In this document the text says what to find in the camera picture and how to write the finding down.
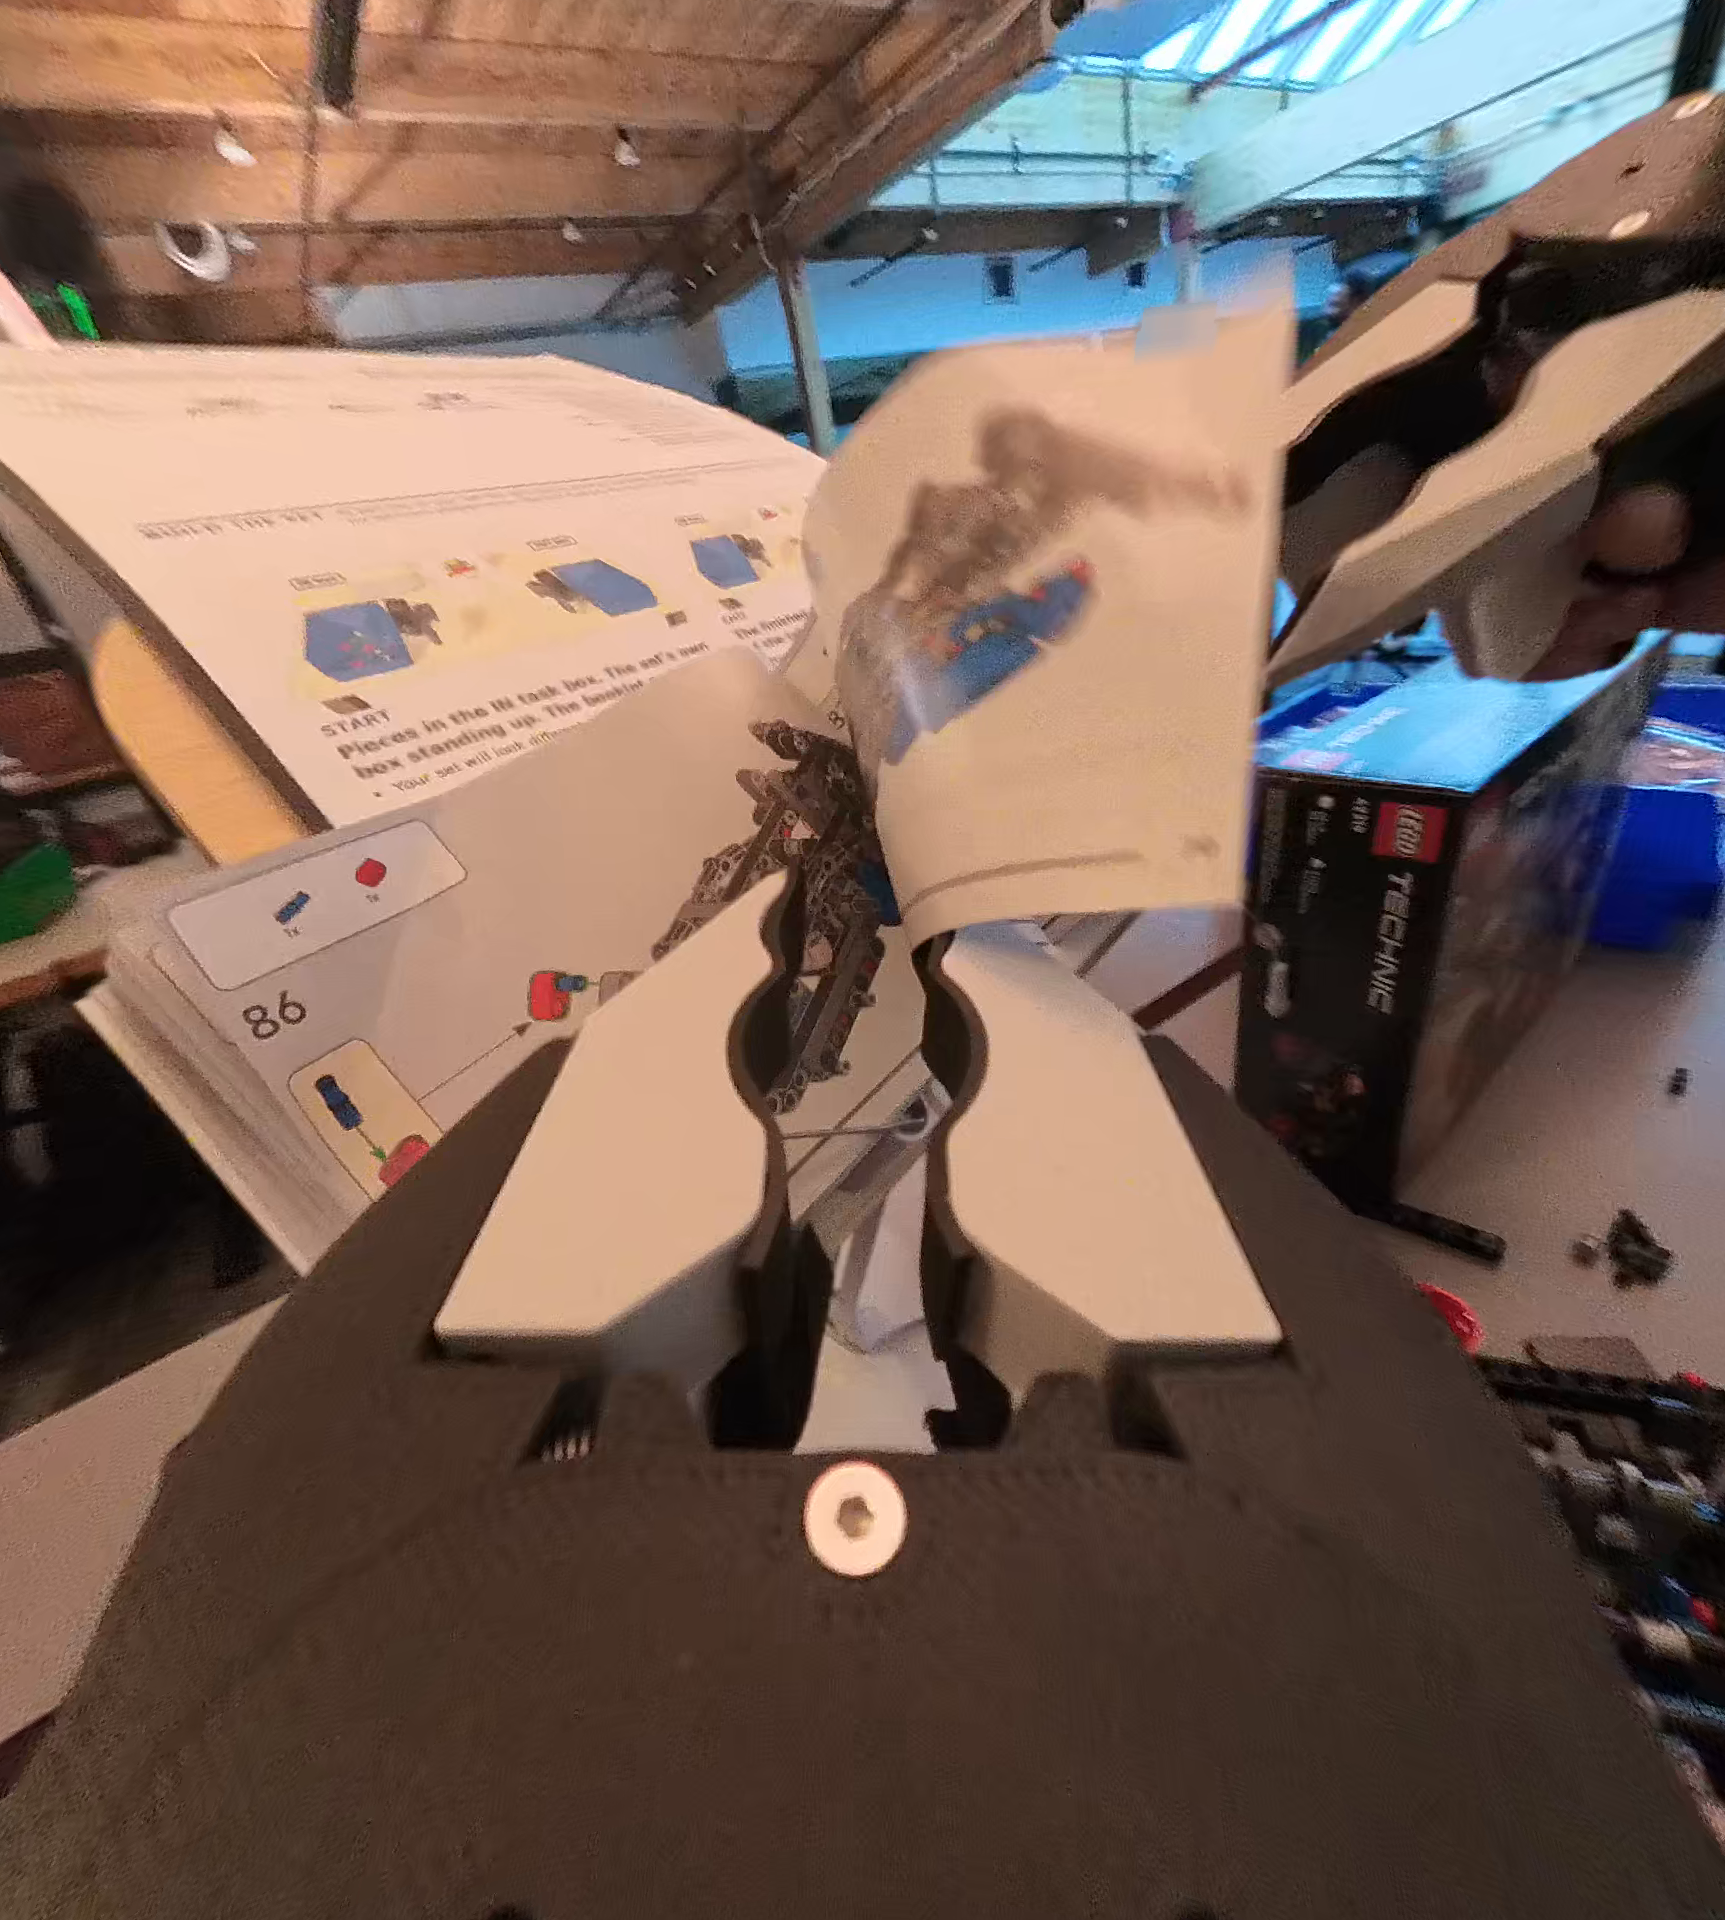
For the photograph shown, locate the blue bin holding plastic bags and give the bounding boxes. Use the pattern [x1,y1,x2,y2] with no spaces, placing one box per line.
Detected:
[1582,674,1725,955]

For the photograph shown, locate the white book stand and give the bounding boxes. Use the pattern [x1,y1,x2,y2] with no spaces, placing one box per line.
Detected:
[0,1103,954,1780]

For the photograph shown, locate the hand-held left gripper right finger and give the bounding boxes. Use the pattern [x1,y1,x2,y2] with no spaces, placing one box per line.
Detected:
[919,927,1287,1455]

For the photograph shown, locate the small connector pins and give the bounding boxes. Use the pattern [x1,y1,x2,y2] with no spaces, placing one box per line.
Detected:
[1567,1057,1725,1293]

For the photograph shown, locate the person's right hand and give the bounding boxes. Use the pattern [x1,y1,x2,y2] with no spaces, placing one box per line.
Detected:
[1579,481,1725,645]

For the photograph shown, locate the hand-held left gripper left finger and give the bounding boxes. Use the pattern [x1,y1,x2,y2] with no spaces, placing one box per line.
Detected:
[430,870,797,1452]

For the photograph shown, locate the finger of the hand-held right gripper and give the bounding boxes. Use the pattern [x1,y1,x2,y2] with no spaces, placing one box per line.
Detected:
[1266,288,1725,693]
[1274,277,1517,512]

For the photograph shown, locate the toy set box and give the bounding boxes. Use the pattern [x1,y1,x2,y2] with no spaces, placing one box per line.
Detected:
[1234,636,1674,1219]

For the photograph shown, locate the instruction booklet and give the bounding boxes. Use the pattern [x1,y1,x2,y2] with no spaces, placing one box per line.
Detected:
[0,306,1299,1263]

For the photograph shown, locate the long black beam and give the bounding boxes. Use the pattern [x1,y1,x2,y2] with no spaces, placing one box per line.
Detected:
[1379,1201,1509,1263]

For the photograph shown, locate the brick-built toy truck chassis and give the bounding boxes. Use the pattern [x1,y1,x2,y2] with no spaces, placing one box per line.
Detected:
[1463,1334,1725,1893]

